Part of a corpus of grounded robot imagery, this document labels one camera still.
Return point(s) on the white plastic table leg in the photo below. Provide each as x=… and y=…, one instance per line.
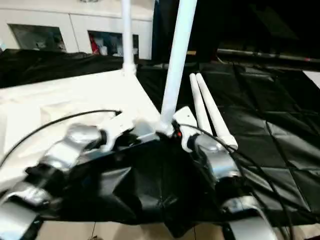
x=127, y=35
x=177, y=50
x=215, y=115
x=200, y=105

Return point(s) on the white plastic table top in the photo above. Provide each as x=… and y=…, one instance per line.
x=60, y=100

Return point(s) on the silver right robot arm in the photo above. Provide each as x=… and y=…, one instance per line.
x=220, y=165

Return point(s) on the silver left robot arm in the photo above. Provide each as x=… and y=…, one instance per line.
x=65, y=150

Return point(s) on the small yellow label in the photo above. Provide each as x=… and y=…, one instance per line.
x=190, y=52

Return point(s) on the black mat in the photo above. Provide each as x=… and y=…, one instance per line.
x=280, y=130

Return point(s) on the white cabinet with glass doors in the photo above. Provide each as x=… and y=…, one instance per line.
x=50, y=20

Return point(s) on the white board corner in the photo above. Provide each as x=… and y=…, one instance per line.
x=313, y=79

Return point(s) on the grey metal rail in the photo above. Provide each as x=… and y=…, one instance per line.
x=270, y=55

